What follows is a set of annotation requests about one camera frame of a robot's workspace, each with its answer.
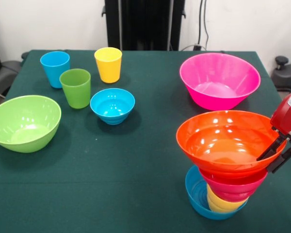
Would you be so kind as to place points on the large pink bowl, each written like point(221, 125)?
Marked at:
point(218, 72)

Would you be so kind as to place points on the small red bowl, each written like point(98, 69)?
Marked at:
point(232, 188)

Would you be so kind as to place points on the blue cup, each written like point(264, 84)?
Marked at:
point(53, 70)

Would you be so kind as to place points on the dark green table cloth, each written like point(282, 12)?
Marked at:
point(111, 182)

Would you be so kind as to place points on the dark blue bowl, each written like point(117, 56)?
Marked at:
point(195, 191)

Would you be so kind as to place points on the tall yellow cup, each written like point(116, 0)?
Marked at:
point(108, 70)

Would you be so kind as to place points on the short yellow cup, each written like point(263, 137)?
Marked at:
point(220, 202)
point(223, 210)

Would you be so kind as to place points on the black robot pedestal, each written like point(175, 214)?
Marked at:
point(145, 24)

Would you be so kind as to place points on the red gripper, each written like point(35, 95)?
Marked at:
point(285, 119)

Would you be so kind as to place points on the orange bowl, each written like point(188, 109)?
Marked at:
point(220, 140)

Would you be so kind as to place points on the green cup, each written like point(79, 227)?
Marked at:
point(76, 92)

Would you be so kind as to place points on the large green bowl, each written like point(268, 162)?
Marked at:
point(24, 123)

